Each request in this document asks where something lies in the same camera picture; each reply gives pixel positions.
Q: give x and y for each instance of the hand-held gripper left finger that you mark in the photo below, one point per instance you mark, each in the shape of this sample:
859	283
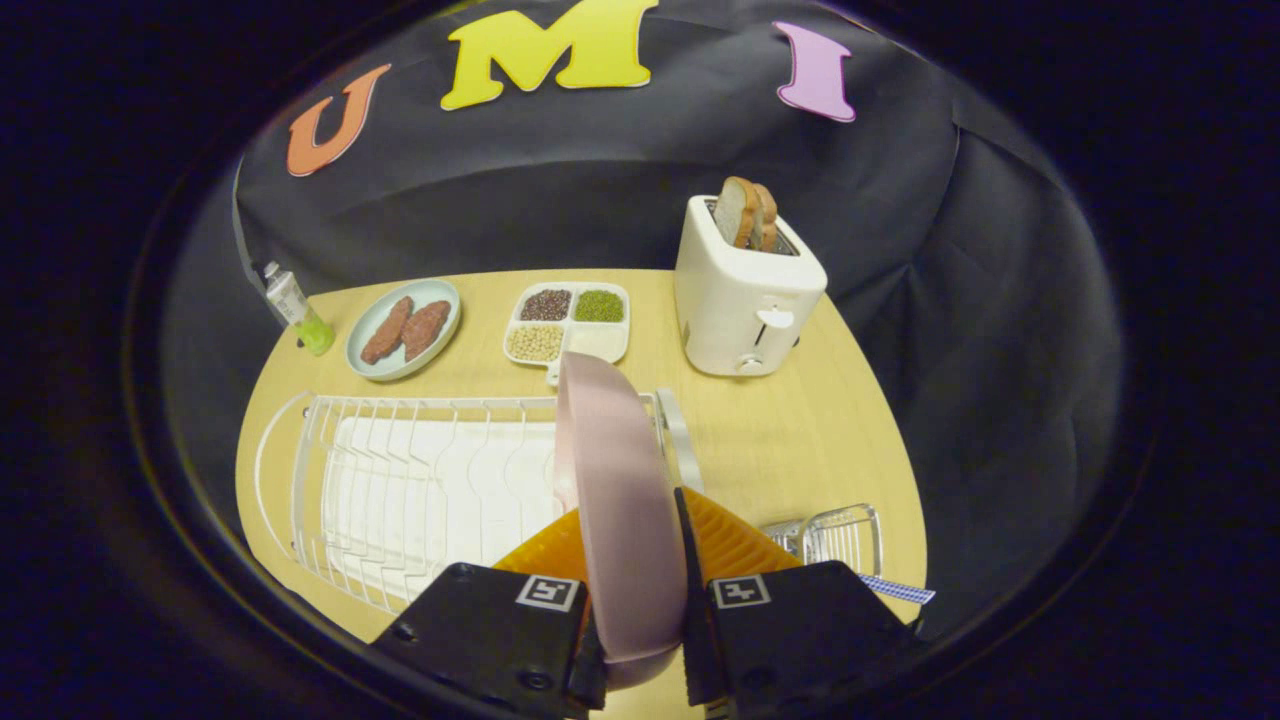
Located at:
480	630

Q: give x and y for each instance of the green liquid bottle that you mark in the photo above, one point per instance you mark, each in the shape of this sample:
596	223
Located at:
295	305

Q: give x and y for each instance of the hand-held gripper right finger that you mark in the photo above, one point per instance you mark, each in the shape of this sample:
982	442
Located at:
700	660

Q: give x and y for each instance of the white toaster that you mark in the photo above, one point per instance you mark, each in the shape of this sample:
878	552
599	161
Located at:
740	300

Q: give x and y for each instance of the white divided tray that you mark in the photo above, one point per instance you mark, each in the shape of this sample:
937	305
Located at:
570	323

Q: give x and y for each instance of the brown meat piece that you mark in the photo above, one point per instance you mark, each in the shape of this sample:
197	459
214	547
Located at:
425	330
388	330

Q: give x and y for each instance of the bread slice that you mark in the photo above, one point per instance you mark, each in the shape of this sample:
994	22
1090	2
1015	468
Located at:
733	212
768	220

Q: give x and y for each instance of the black backdrop cloth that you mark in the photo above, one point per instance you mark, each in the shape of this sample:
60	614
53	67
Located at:
1000	350

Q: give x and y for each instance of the yellow soybean pile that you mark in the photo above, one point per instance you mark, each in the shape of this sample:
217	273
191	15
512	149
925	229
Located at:
535	343

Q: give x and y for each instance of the pale green oval plate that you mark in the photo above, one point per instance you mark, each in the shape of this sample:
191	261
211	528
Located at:
445	298

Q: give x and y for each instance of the dark red bean pile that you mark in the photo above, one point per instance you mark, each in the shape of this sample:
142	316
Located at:
546	305

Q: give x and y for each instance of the pink plate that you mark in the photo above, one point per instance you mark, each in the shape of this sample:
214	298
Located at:
625	520

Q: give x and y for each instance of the green bean pile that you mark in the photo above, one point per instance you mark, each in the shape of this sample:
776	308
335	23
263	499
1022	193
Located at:
598	305

